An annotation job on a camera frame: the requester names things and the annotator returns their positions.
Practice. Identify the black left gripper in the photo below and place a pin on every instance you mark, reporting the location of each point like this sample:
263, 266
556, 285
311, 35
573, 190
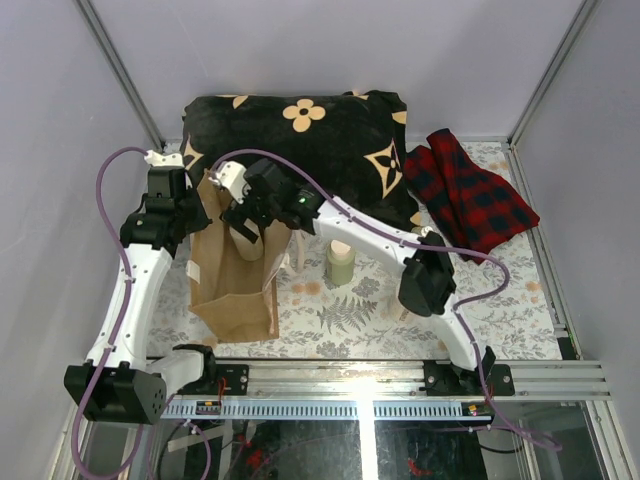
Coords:
202, 218

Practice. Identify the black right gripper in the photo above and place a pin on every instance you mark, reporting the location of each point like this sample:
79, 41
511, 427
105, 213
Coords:
237, 213

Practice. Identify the beige bottle wooden cap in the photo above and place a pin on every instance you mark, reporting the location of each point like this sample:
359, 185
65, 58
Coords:
248, 250

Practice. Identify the green bottle wooden cap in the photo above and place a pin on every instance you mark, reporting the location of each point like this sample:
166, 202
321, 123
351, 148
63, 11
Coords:
340, 262

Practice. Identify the brown jute canvas bag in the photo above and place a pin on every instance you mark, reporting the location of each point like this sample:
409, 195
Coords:
235, 298

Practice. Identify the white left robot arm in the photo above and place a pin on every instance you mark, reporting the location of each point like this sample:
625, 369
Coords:
116, 383

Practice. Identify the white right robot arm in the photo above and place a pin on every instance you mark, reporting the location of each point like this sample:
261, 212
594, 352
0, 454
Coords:
422, 265

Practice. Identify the black floral blanket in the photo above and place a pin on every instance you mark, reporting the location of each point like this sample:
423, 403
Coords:
352, 144

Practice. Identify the yellow liquid bottle white cap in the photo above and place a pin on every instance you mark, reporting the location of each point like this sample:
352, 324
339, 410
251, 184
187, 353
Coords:
421, 231

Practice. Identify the cream bottle wooden cap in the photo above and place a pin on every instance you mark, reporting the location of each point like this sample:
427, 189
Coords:
402, 315

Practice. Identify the red black plaid cloth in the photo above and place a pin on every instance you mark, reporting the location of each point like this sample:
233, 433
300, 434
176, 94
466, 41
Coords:
474, 208

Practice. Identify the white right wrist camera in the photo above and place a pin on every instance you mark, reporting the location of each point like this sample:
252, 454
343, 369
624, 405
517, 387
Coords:
229, 176

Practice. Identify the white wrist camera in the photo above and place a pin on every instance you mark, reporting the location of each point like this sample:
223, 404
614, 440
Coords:
229, 176
158, 160

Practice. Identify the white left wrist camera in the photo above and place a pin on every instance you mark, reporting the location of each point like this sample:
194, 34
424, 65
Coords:
158, 160

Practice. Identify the aluminium mounting rail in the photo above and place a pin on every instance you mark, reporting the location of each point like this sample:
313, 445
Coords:
513, 380

